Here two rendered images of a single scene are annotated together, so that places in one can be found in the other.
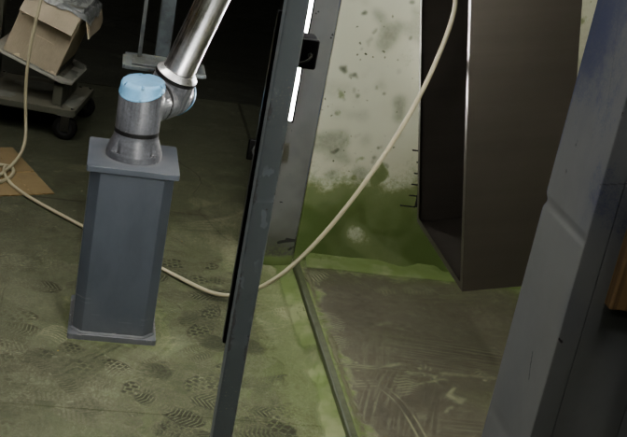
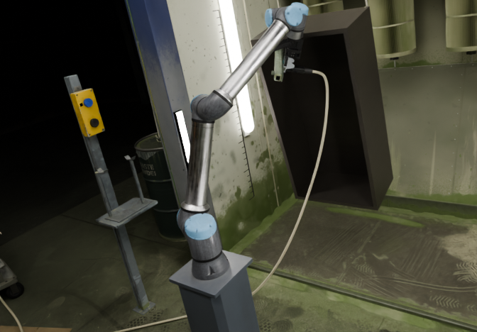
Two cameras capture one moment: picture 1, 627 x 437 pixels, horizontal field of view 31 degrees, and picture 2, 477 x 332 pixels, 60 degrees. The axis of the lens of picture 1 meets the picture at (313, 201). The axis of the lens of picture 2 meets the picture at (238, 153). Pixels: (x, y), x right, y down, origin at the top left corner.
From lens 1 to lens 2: 2.54 m
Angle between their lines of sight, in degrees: 35
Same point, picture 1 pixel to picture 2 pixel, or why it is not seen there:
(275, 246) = not seen: hidden behind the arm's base
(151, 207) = (246, 287)
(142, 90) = (209, 226)
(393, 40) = (219, 127)
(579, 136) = not seen: outside the picture
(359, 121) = (223, 174)
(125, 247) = (243, 321)
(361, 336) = (313, 264)
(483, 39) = (360, 87)
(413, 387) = (368, 267)
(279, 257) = not seen: hidden behind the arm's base
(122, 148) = (214, 269)
